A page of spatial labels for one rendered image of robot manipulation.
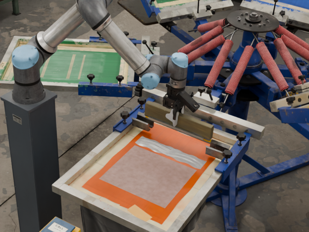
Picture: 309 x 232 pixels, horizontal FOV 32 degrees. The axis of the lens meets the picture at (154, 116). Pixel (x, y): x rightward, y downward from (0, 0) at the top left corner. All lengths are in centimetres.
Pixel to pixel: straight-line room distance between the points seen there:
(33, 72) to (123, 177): 62
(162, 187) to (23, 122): 70
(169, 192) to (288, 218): 155
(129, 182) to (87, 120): 211
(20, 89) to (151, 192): 74
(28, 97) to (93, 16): 53
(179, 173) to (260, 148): 192
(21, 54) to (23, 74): 9
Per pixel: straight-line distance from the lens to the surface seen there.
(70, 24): 245
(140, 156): 260
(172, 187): 244
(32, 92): 251
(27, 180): 280
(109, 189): 241
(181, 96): 249
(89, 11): 225
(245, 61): 302
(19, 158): 275
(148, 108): 263
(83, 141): 428
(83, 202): 233
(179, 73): 242
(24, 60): 244
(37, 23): 617
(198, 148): 267
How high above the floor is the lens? 257
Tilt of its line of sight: 34 degrees down
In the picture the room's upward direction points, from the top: 3 degrees clockwise
